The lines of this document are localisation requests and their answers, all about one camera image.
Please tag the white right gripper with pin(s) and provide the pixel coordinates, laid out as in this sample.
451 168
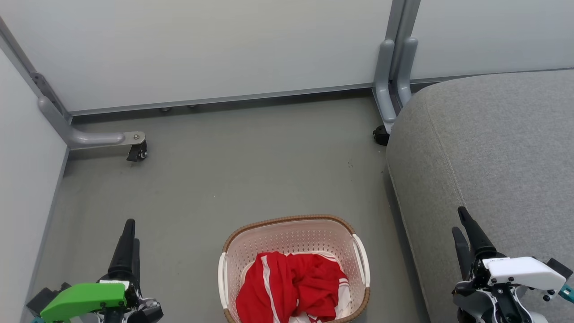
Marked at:
520 271

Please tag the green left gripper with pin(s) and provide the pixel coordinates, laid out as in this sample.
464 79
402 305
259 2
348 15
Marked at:
85 298

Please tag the red and white garment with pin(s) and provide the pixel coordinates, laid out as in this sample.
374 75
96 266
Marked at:
291 287

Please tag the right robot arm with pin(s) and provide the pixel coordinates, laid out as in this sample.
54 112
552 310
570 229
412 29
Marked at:
567 291

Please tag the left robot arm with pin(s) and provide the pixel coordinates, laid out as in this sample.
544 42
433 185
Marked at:
36 320

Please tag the grey fabric sofa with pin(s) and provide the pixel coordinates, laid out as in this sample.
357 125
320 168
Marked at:
493 157

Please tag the black caster wheel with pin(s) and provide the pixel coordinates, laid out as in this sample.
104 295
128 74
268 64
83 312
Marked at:
136 153
381 135

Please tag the long grey partition foot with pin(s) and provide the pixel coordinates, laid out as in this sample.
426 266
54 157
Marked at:
89 138

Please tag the white perforated laundry basket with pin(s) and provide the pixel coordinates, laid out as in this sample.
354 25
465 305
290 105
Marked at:
296 235

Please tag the grey curved partition leg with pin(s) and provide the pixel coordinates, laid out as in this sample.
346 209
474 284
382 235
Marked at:
406 72
383 85

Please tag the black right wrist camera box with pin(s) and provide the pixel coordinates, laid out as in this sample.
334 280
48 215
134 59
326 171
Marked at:
560 268

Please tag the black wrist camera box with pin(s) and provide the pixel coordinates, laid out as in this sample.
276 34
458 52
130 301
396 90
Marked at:
45 298
560 268

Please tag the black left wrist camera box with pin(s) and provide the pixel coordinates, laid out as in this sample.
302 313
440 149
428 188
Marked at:
45 298

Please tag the grey partition corner post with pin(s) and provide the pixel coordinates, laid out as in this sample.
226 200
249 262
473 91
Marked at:
31 74

